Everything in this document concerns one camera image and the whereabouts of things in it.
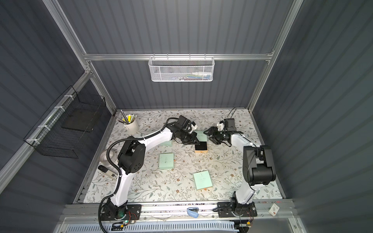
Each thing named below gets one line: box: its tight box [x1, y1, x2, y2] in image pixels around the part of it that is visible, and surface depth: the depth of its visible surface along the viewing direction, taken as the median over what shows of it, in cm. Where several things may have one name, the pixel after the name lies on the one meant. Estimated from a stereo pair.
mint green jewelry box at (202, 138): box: [194, 130, 208, 154], surface depth 98 cm
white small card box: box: [268, 202, 280, 217], surface depth 75 cm
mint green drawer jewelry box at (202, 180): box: [193, 169, 213, 191], surface depth 84 cm
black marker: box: [98, 165, 119, 180], surface depth 85 cm
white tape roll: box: [100, 149, 118, 166], surface depth 93 cm
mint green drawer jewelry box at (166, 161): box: [158, 152, 175, 170], surface depth 91 cm
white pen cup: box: [122, 119, 140, 134], surface depth 102 cm
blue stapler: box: [186, 206, 200, 219], surface depth 74 cm
